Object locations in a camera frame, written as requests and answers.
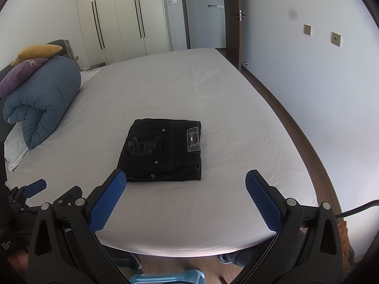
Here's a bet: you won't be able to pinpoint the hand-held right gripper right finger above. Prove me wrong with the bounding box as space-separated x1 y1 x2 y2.
228 169 345 284

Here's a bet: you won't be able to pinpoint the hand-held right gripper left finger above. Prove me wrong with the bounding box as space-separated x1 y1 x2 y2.
27 169 131 284

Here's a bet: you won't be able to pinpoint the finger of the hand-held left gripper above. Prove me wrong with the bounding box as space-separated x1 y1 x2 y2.
52 186 84 210
7 179 48 213

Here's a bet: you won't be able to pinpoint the black pants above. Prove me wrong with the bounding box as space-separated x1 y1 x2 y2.
116 118 203 182

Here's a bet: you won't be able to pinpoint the person's left hand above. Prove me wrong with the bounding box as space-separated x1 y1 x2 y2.
6 249 29 273

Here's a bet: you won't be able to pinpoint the person's right leg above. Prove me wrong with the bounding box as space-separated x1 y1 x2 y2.
219 243 285 269

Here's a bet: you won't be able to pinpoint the orange cloth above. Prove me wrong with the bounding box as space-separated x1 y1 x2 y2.
337 220 352 261

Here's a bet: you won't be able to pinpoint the blue rolled duvet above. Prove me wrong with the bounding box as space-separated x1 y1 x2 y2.
2 56 82 150

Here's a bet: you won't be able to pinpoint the black metal rack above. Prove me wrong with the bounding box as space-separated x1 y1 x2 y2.
335 200 379 219

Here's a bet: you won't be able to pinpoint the light blue plastic stool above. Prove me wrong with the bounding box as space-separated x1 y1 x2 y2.
129 268 207 284

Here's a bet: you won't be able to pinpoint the purple pillow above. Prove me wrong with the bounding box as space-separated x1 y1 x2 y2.
0 58 49 99

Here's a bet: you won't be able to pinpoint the bed with white sheet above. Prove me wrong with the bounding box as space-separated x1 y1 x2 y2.
6 48 319 256

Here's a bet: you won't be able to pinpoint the yellow pillow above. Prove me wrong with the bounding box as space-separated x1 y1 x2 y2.
11 44 63 67

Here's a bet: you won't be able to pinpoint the cream wardrobe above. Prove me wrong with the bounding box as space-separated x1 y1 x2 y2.
74 0 171 66

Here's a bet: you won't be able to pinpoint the black wardrobe door handle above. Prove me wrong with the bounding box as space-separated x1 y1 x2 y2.
91 2 103 49
132 0 142 39
137 0 146 38
95 0 106 49

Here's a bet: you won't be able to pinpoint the brown door frame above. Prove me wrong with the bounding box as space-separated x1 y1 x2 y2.
178 0 228 51

